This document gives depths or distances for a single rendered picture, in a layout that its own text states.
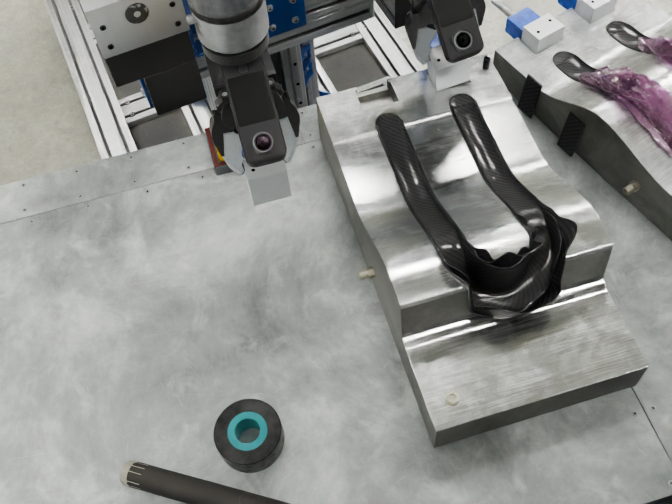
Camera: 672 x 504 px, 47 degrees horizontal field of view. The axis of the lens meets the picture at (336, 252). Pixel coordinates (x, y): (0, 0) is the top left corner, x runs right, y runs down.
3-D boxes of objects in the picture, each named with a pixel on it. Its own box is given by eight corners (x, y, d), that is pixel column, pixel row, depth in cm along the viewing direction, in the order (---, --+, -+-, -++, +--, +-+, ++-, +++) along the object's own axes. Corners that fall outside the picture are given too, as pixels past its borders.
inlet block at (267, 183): (232, 132, 106) (225, 104, 101) (268, 122, 106) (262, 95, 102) (254, 206, 99) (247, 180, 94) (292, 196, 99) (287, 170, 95)
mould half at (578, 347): (320, 138, 117) (312, 74, 106) (481, 95, 120) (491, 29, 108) (433, 448, 92) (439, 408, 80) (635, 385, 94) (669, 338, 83)
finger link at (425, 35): (414, 36, 109) (425, -12, 101) (428, 69, 107) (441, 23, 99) (393, 40, 109) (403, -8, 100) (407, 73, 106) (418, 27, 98)
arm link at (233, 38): (272, 14, 75) (190, 34, 74) (278, 49, 79) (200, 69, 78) (255, -34, 79) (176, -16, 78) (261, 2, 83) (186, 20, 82)
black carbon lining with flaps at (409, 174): (368, 127, 109) (367, 79, 101) (476, 99, 111) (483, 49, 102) (457, 342, 91) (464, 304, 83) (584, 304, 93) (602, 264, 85)
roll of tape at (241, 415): (255, 395, 96) (251, 385, 93) (298, 440, 93) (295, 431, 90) (205, 439, 94) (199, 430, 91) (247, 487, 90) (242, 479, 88)
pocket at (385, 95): (354, 105, 113) (353, 87, 110) (388, 96, 114) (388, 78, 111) (363, 127, 111) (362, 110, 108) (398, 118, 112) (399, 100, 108)
